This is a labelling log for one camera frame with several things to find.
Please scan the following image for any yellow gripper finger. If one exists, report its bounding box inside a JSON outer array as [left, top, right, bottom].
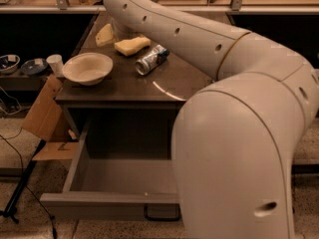
[[96, 24, 116, 47]]

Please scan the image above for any yellow sponge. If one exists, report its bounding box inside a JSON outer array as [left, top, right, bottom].
[[114, 37, 151, 57]]

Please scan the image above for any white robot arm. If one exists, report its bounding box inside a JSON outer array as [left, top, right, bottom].
[[104, 0, 319, 239]]

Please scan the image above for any grey cabinet with dark top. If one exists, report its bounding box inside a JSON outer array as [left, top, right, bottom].
[[56, 12, 212, 134]]

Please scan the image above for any grey open top drawer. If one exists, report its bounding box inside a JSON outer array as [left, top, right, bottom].
[[41, 109, 178, 220]]

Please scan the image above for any white bowl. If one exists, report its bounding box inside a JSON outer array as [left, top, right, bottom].
[[62, 53, 113, 86]]

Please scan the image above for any silver blue soda can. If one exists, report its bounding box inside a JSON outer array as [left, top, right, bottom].
[[136, 45, 169, 76]]

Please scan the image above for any white paper cup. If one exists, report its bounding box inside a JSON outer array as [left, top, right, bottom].
[[46, 54, 64, 77]]

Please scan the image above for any blue bowl on shelf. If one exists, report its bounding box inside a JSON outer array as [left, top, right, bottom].
[[21, 58, 48, 77]]

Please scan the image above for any blue patterned bowl far left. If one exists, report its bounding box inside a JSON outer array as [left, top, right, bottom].
[[0, 54, 20, 75]]

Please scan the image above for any brown cardboard box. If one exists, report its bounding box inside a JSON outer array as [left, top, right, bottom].
[[21, 75, 78, 161]]

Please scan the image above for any black tripod leg left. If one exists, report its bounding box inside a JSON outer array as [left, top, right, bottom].
[[0, 138, 46, 224]]

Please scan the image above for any black drawer handle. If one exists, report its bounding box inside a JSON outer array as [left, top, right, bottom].
[[144, 204, 181, 222]]

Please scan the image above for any black cable on floor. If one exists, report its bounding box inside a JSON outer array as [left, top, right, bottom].
[[0, 133, 58, 239]]

